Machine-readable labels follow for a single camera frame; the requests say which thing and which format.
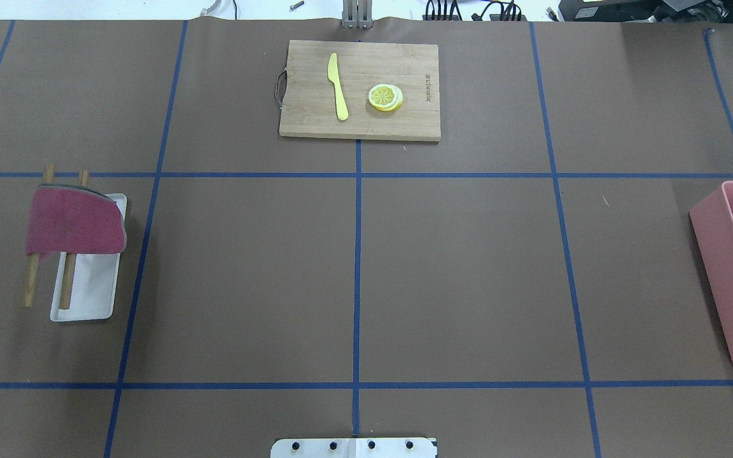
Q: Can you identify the pink cleaning cloth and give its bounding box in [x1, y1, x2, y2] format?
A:
[24, 184, 126, 261]

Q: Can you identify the yellow plastic knife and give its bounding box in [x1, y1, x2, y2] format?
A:
[326, 52, 349, 121]

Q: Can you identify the lemon slice toy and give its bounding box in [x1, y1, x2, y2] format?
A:
[367, 83, 404, 112]

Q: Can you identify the wooden cutting board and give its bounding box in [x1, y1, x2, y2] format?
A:
[279, 39, 442, 142]

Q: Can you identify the white rectangular tray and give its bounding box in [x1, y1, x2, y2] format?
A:
[50, 194, 126, 322]

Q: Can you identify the wooden rack rod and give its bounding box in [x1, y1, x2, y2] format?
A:
[22, 164, 55, 308]
[58, 169, 90, 311]

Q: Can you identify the aluminium frame post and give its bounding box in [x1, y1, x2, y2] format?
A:
[341, 0, 374, 30]

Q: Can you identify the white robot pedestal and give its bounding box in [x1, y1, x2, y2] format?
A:
[270, 437, 438, 457]

